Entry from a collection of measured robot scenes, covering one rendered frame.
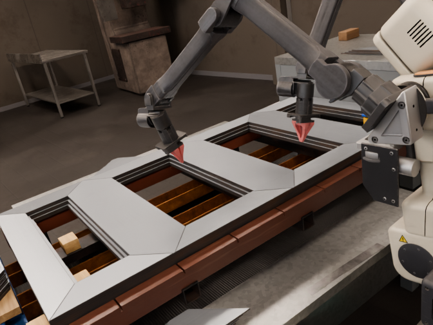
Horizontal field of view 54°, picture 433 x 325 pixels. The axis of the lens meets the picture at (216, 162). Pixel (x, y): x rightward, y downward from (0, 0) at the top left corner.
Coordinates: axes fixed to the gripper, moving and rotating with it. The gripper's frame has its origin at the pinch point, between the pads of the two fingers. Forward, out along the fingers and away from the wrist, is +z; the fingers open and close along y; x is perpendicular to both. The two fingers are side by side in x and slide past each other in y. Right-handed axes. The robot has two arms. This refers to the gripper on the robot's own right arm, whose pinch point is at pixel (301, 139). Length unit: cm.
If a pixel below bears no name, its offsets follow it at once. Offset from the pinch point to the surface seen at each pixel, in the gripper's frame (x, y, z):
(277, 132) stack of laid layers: -33.0, -18.3, 4.7
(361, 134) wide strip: 1.9, -29.9, 0.6
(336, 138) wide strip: -3.3, -21.8, 2.5
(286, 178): 6.3, 12.1, 10.9
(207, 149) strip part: -40.8, 12.8, 10.7
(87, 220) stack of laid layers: -29, 68, 26
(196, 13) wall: -551, -288, -91
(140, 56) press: -550, -181, -18
